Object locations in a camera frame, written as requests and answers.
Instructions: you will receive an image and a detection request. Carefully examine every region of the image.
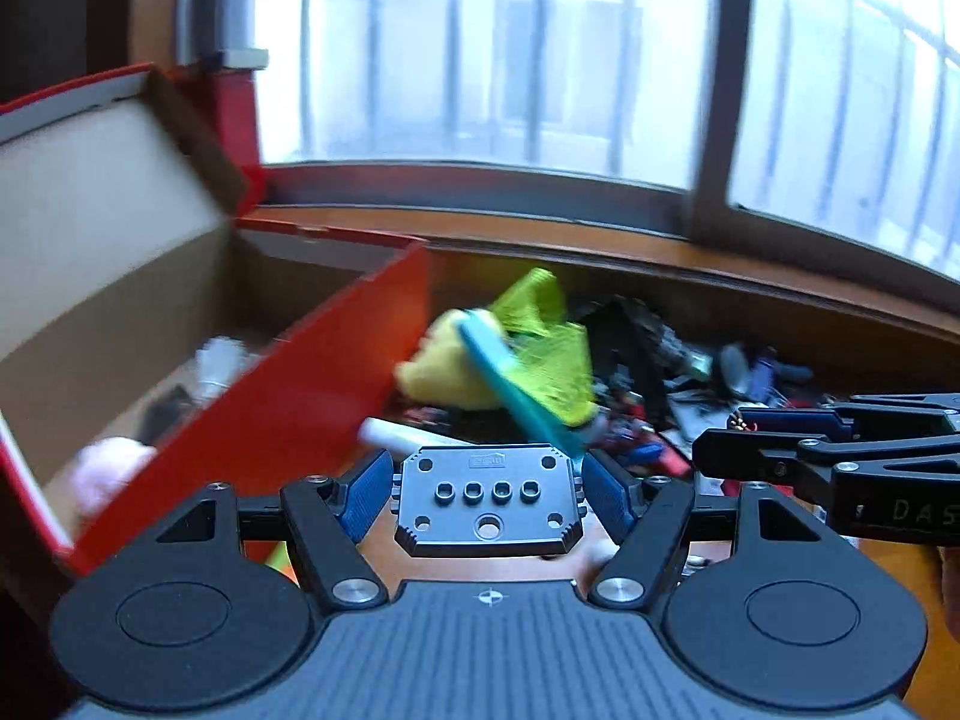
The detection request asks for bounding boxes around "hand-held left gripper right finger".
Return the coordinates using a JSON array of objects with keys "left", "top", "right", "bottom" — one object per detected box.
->
[{"left": 583, "top": 450, "right": 826, "bottom": 610}]

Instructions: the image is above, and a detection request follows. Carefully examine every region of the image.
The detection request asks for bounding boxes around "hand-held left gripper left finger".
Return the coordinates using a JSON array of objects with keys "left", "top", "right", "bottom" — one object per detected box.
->
[{"left": 154, "top": 450, "right": 396, "bottom": 614}]

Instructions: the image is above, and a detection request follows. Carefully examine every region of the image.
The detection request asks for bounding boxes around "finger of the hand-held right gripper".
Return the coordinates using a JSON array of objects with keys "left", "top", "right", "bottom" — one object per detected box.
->
[
  {"left": 694, "top": 429, "right": 960, "bottom": 500},
  {"left": 735, "top": 394, "right": 960, "bottom": 440}
]

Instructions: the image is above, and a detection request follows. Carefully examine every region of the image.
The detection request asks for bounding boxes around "red cardboard box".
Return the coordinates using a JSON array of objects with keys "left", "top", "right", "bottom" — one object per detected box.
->
[{"left": 0, "top": 64, "right": 432, "bottom": 578}]

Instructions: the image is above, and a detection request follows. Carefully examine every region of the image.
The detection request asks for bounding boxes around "grey plastic plate with holes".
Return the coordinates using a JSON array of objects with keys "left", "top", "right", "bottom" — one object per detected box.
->
[{"left": 392, "top": 444, "right": 587, "bottom": 558}]

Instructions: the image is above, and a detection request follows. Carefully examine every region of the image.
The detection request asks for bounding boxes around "worn white feather shuttlecock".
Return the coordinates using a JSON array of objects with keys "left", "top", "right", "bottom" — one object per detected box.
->
[{"left": 195, "top": 337, "right": 253, "bottom": 399}]

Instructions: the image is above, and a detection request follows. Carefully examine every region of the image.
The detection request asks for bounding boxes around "pink plush toy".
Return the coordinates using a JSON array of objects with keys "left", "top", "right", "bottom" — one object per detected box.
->
[{"left": 75, "top": 436, "right": 159, "bottom": 520}]

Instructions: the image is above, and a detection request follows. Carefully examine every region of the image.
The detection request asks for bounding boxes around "person's right hand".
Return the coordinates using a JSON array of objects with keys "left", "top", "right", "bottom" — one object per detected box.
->
[{"left": 941, "top": 544, "right": 960, "bottom": 642}]

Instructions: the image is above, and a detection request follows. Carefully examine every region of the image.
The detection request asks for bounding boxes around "white tube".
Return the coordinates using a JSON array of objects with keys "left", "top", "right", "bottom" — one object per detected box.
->
[{"left": 358, "top": 418, "right": 467, "bottom": 452}]

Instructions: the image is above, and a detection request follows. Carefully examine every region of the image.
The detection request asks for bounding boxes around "black tape roll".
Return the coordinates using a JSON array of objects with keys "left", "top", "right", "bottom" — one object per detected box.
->
[{"left": 716, "top": 343, "right": 755, "bottom": 395}]

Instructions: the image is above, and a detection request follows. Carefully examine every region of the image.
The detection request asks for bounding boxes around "yellow-green nylon shuttlecock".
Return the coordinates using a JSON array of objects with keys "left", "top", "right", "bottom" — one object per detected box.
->
[{"left": 491, "top": 268, "right": 598, "bottom": 428}]

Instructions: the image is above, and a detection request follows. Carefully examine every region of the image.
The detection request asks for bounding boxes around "teal plastic tray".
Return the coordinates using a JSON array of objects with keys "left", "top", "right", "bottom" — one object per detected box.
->
[{"left": 457, "top": 311, "right": 593, "bottom": 460}]

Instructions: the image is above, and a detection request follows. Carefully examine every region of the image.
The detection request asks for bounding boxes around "small yellow plush toy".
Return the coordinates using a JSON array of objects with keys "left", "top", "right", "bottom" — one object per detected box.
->
[{"left": 395, "top": 311, "right": 511, "bottom": 410}]

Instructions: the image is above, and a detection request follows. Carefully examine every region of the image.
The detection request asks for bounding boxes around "wooden window sill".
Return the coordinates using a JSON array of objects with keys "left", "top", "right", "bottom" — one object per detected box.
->
[{"left": 259, "top": 202, "right": 960, "bottom": 338}]

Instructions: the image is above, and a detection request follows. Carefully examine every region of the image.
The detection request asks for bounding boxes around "barred window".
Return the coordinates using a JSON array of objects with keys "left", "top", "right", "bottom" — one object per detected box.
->
[{"left": 176, "top": 0, "right": 960, "bottom": 280}]

